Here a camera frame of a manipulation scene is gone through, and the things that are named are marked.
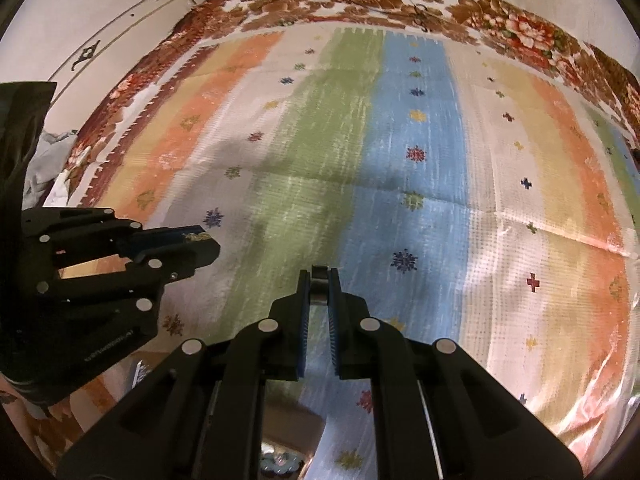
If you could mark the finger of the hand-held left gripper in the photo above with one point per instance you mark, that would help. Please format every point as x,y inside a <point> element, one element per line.
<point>195,257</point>
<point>165,237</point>

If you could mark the grey crumpled cloth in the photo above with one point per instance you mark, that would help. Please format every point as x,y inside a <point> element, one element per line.
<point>50,160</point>

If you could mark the silver metal tin box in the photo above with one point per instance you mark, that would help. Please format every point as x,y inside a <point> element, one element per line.
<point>292,425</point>

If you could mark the striped pastel bed cloth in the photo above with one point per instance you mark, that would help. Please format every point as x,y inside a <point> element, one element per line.
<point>400,160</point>

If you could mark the white bed headboard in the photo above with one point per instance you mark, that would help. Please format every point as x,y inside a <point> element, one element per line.
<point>125,25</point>

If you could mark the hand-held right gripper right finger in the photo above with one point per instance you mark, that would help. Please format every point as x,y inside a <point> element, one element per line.
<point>334,330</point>

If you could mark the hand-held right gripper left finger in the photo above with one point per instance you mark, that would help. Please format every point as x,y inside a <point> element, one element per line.
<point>301,320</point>

